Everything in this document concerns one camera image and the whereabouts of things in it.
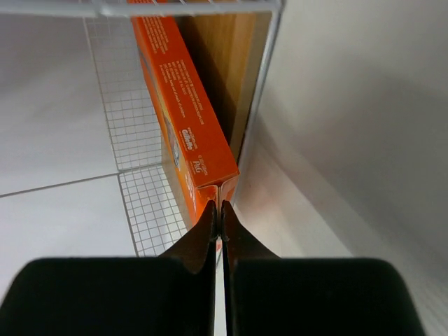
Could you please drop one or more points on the orange razor box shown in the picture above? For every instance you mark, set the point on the orange razor box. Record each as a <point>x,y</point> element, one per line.
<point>204,164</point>

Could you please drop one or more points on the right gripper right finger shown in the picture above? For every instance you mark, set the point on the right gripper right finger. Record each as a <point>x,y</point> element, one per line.
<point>269,295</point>

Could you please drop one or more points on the white wire wooden shelf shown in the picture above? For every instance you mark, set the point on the white wire wooden shelf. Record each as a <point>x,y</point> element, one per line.
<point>108,109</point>

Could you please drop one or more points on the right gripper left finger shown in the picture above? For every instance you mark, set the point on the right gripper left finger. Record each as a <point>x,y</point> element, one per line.
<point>171,294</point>

